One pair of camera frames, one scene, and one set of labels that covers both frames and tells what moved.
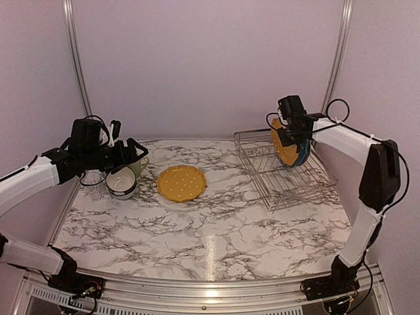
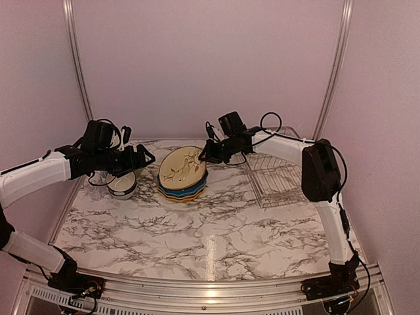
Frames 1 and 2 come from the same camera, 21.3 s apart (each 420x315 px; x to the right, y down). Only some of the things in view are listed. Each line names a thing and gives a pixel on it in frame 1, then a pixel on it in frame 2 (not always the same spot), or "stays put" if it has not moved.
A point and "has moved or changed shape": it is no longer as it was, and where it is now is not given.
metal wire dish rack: (279, 184) stays put
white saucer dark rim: (123, 180) stays put
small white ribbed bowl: (122, 193) stays put
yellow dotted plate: (288, 153) has moved or changed shape
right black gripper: (284, 140) → (210, 154)
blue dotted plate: (304, 152) has moved or changed shape
